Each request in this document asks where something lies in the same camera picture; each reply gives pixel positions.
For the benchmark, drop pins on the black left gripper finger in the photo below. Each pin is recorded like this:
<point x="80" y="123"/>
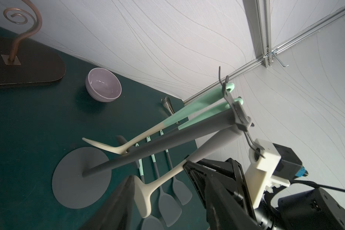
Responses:
<point x="116" y="211"/>

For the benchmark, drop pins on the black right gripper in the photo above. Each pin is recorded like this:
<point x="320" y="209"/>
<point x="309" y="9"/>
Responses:
<point x="223" y="191"/>

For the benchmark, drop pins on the grey cream handled spoon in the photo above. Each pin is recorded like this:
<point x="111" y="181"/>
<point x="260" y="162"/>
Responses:
<point x="216" y="142"/>

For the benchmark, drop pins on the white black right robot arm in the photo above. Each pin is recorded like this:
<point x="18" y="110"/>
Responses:
<point x="311" y="210"/>

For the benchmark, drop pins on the grey utensil rack stand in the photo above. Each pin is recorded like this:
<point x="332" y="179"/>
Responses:
<point x="84" y="174"/>

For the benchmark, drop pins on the mint cream utensil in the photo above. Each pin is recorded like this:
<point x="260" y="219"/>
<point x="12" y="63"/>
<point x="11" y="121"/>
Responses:
<point x="211" y="97"/>

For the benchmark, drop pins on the mint grey pointed spatula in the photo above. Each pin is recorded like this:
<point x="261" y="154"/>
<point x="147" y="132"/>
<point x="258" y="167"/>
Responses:
<point x="212" y="111"/>

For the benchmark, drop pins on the metal kitchen tongs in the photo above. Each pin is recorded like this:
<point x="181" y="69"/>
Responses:
<point x="172" y="117"/>

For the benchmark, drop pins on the lilac bowl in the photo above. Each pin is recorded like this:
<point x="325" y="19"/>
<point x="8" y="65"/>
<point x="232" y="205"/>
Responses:
<point x="102" y="85"/>

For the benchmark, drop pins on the copper swirl glass holder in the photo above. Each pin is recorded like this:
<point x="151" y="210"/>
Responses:
<point x="24" y="61"/>

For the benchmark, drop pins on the aluminium wall rail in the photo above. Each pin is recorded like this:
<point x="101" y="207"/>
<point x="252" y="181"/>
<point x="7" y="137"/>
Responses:
<point x="268" y="50"/>

